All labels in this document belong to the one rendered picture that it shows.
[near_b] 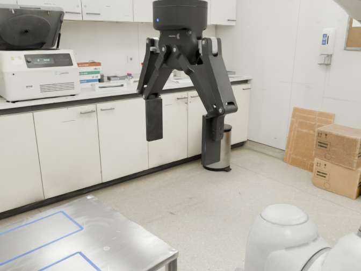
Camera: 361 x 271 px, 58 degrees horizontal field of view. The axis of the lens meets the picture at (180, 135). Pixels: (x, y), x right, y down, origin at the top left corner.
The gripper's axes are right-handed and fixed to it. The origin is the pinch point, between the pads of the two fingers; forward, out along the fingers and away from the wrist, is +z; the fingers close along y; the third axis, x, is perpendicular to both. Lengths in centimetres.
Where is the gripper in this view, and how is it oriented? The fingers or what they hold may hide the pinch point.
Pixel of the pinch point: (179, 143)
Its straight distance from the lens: 49.4
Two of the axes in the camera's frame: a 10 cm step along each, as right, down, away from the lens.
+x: -7.8, 1.8, -6.0
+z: 0.0, 9.6, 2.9
